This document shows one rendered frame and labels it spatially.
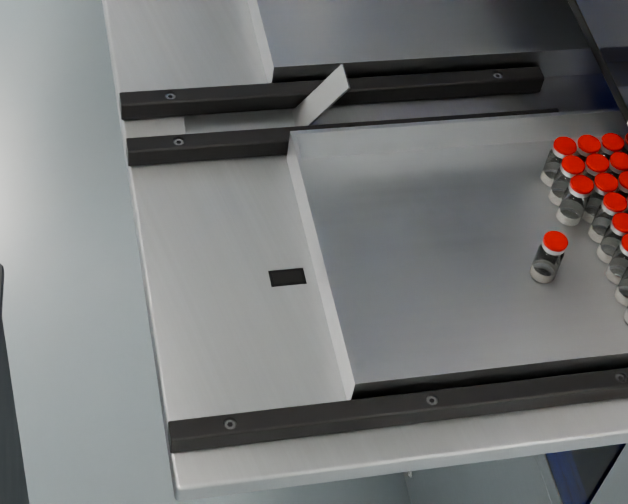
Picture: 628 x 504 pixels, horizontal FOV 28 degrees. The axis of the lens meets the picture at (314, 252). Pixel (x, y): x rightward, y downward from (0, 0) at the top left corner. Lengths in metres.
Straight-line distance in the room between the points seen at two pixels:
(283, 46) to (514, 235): 0.30
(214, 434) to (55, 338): 1.15
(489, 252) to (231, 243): 0.22
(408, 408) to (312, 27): 0.44
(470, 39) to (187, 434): 0.53
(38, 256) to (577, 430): 1.33
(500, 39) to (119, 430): 0.97
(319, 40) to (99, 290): 0.98
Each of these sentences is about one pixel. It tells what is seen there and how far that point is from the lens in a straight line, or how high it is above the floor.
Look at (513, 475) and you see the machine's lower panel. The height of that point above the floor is 0.50.
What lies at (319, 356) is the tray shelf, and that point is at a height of 0.88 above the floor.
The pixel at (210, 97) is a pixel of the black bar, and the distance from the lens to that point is 1.14.
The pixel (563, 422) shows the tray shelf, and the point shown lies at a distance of 1.00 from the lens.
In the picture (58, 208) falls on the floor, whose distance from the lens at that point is 2.23.
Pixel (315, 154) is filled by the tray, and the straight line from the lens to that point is 1.12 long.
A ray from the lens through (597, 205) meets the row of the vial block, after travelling 1.11.
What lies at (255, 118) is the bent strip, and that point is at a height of 0.88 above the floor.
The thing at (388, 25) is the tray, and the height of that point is 0.88.
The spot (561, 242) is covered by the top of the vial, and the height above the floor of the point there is 0.93.
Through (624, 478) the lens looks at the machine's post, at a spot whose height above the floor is 0.75.
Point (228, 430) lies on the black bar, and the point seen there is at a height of 0.90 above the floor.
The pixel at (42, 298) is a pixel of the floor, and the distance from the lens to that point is 2.11.
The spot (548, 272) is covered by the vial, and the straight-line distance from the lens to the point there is 1.06.
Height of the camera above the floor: 1.70
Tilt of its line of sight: 51 degrees down
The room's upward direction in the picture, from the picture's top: 10 degrees clockwise
